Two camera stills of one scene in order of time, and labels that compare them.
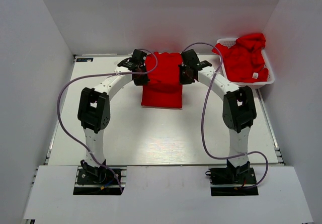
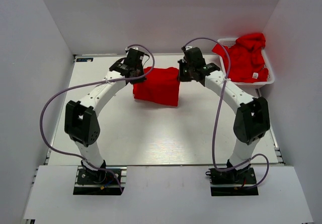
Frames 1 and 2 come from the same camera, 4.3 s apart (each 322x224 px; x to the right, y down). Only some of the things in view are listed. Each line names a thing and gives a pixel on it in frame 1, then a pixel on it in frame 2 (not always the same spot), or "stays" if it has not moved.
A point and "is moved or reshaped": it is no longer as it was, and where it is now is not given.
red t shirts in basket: x=244 y=61 stays
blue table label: x=84 y=59 stays
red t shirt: x=164 y=89 is moved or reshaped
